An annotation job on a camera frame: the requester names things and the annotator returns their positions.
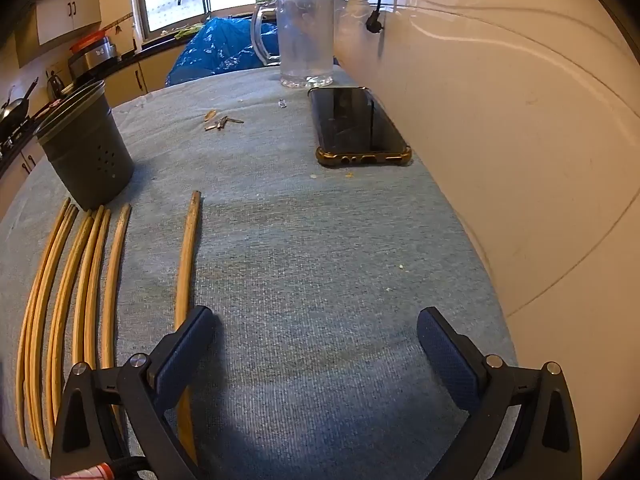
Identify lone wooden chopstick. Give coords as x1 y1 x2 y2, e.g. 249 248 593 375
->
174 191 201 463

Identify white upper kitchen cabinet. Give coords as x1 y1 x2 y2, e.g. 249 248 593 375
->
36 0 101 46

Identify lower kitchen counter cabinets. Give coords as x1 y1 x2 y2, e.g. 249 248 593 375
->
1 40 186 217

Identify clear glass beer mug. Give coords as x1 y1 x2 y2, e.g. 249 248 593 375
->
250 0 335 88

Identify black smartphone in case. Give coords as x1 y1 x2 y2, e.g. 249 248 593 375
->
307 87 412 168

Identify steel pot red lid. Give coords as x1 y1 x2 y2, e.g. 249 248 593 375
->
68 29 117 79

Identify blue plastic bag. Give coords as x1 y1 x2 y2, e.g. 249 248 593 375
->
165 18 265 87

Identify wooden chopstick far left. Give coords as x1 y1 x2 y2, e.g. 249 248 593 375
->
14 198 70 448

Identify black frying pan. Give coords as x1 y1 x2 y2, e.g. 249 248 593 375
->
1 77 39 126

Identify dark grey utensil holder cup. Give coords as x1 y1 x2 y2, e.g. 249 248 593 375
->
36 80 134 210

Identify chrome kitchen faucet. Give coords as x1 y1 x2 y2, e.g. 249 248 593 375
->
177 0 209 21

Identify small metal keys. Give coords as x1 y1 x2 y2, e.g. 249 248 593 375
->
204 110 243 131

